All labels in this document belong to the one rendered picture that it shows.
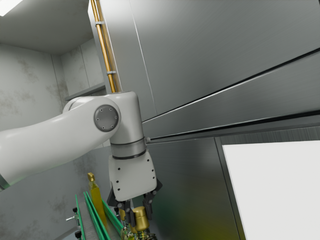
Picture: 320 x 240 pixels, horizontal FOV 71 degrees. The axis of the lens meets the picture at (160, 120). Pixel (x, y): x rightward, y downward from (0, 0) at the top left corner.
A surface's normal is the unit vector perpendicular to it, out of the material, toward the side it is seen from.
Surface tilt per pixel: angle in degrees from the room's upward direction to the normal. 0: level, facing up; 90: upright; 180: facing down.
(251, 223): 90
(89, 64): 90
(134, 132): 105
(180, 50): 90
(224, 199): 90
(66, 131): 100
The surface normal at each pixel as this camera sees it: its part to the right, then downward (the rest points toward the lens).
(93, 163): -0.45, 0.07
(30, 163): 0.04, 0.49
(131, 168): 0.41, 0.15
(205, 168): -0.90, 0.20
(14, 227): 0.86, -0.23
